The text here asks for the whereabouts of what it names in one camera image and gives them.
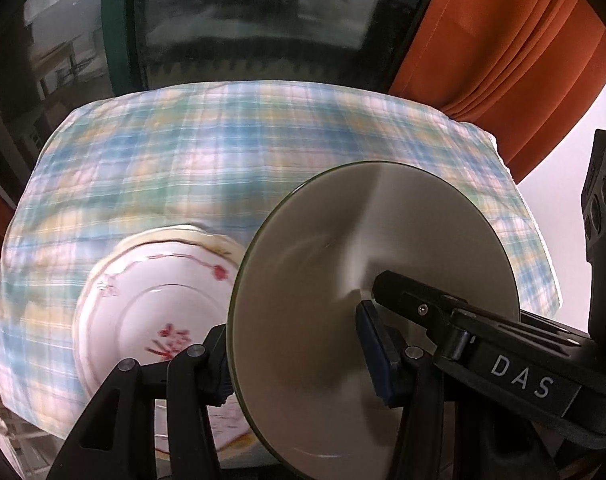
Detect white plate with red flowers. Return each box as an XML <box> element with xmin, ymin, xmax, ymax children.
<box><xmin>75</xmin><ymin>240</ymin><xmax>248</xmax><ymax>456</ymax></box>

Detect scalloped plate with yellow flowers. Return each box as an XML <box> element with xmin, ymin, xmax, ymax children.
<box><xmin>73</xmin><ymin>225</ymin><xmax>256</xmax><ymax>466</ymax></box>

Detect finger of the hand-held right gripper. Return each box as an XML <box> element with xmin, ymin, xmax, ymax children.
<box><xmin>372</xmin><ymin>270</ymin><xmax>478</xmax><ymax>361</ymax></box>

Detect plaid tablecloth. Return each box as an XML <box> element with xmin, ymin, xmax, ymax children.
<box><xmin>0</xmin><ymin>80</ymin><xmax>564</xmax><ymax>466</ymax></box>

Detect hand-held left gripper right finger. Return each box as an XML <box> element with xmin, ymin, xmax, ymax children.
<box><xmin>355</xmin><ymin>300</ymin><xmax>554</xmax><ymax>480</ymax></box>

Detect cream floral bowl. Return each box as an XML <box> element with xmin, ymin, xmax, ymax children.
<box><xmin>227</xmin><ymin>161</ymin><xmax>522</xmax><ymax>471</ymax></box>

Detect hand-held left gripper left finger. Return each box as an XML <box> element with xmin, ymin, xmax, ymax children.
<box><xmin>45</xmin><ymin>324</ymin><xmax>234</xmax><ymax>480</ymax></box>

